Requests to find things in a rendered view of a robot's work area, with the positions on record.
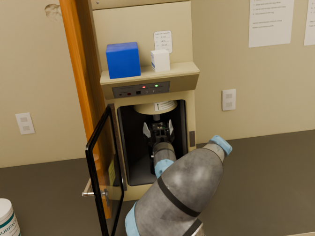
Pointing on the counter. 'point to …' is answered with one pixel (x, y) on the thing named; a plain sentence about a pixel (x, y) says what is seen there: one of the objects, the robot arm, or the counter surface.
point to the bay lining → (123, 120)
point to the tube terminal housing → (138, 38)
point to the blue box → (123, 60)
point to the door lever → (88, 189)
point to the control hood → (189, 72)
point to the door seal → (96, 171)
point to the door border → (95, 178)
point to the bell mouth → (155, 107)
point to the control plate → (141, 89)
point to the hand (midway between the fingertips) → (157, 128)
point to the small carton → (160, 60)
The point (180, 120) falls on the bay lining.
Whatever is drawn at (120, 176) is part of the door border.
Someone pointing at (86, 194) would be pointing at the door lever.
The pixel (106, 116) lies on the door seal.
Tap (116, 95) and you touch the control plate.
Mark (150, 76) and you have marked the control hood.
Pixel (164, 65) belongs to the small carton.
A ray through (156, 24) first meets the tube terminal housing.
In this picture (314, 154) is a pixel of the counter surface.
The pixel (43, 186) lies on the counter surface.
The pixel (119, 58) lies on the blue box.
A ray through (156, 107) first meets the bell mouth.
